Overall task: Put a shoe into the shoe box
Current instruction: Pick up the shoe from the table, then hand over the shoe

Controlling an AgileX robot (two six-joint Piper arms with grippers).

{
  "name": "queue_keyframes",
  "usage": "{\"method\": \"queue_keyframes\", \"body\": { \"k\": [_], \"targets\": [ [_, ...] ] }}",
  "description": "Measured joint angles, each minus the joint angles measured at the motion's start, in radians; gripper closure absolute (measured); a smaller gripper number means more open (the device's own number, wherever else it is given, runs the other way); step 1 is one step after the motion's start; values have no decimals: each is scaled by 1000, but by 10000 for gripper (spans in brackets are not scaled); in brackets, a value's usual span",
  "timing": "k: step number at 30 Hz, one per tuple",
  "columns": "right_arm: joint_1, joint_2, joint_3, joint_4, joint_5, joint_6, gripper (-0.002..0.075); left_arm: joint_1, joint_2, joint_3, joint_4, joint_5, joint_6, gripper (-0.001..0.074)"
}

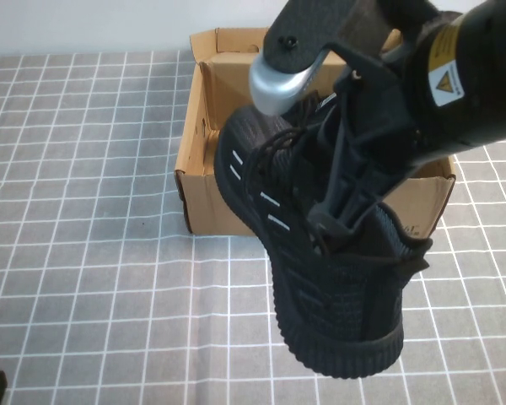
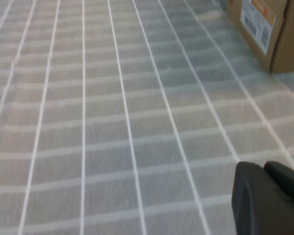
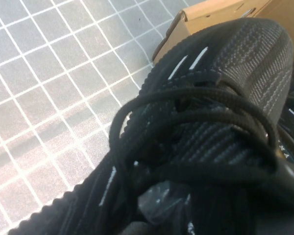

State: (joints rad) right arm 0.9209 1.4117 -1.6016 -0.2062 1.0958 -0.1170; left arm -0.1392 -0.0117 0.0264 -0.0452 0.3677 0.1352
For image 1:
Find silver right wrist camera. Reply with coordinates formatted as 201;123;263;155
248;52;321;116

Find brown cardboard shoe box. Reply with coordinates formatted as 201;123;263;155
173;27;456;244

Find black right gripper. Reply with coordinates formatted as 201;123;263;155
308;61;427;232

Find grey white-grid tablecloth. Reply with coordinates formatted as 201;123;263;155
0;40;506;405

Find black right camera mount plate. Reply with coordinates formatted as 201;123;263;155
262;0;401;85

